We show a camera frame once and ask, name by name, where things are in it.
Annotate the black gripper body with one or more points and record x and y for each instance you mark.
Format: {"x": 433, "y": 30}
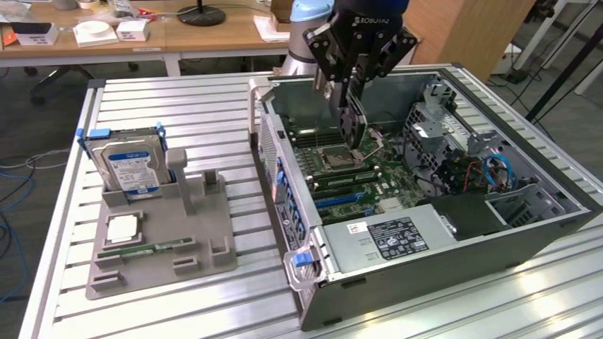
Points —
{"x": 367, "y": 24}

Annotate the black graphics card metal bracket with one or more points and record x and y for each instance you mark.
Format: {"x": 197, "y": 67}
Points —
{"x": 354, "y": 127}

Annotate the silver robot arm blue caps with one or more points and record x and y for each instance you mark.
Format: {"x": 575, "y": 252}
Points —
{"x": 299, "y": 42}

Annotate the white paper stack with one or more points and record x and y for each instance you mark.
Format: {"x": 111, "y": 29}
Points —
{"x": 271, "y": 30}

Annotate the open brown cardboard box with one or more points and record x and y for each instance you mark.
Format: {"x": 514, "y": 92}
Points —
{"x": 281, "y": 8}

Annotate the wooden cabinet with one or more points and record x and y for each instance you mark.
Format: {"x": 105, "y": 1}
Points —
{"x": 490, "y": 35}

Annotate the black RAM slot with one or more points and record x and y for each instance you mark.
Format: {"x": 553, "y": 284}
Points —
{"x": 315, "y": 131}
{"x": 342, "y": 192}
{"x": 321, "y": 141}

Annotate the wooden office desk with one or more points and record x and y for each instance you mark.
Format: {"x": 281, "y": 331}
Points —
{"x": 213, "y": 39}
{"x": 71, "y": 49}

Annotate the metal socket cover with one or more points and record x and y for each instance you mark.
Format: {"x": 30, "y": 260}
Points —
{"x": 377, "y": 139}

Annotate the black floor power adapter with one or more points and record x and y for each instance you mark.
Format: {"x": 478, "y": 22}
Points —
{"x": 518, "y": 76}

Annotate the black round lamp base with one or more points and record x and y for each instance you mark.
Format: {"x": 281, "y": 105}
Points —
{"x": 203, "y": 17}

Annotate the perforated metal drive cage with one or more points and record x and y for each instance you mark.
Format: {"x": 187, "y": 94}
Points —
{"x": 422, "y": 152}

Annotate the CPU socket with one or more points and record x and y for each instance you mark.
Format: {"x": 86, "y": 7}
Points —
{"x": 337, "y": 160}

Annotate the blue expansion card retainer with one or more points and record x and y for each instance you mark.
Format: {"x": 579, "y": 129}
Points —
{"x": 283, "y": 178}

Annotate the black slanted stand pole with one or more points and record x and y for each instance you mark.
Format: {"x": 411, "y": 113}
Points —
{"x": 567, "y": 70}

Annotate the green motherboard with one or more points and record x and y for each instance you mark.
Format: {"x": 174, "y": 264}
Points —
{"x": 395, "y": 183}

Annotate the small red item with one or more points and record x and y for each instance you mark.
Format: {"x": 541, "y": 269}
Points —
{"x": 149, "y": 15}

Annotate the white cardboard box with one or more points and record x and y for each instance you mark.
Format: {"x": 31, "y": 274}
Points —
{"x": 133, "y": 31}

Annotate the blue expansion slot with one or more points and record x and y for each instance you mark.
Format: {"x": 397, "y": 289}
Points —
{"x": 339, "y": 201}

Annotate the small silver chipset heatsink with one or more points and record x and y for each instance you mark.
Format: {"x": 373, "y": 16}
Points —
{"x": 389, "y": 205}

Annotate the clear plastic bag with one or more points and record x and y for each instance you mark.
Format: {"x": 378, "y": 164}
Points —
{"x": 123, "y": 8}

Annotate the grey metal disk bay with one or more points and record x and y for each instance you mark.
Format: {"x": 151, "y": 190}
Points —
{"x": 533, "y": 197}

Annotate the hard disk in blue caddy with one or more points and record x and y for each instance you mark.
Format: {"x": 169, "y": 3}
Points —
{"x": 133, "y": 169}

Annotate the black office chair base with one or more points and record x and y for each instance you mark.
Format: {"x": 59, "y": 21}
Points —
{"x": 62, "y": 76}

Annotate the grey power supply unit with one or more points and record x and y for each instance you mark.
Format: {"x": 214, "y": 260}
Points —
{"x": 354, "y": 250}

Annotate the grey cup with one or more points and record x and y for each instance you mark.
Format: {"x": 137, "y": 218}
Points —
{"x": 63, "y": 4}

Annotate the blue case latch tab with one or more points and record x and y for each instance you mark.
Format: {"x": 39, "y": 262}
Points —
{"x": 302, "y": 261}

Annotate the white box black lid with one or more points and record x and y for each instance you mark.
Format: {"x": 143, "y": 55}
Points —
{"x": 35, "y": 37}

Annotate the dark grey open PC case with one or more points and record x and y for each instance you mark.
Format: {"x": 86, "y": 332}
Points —
{"x": 425, "y": 275}

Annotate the silver CPU chip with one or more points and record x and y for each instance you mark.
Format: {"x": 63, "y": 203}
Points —
{"x": 123, "y": 229}

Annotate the green RAM stick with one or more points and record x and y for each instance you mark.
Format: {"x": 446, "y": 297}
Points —
{"x": 142, "y": 248}

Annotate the grey plastic parts rack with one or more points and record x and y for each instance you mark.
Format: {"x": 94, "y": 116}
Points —
{"x": 155, "y": 272}

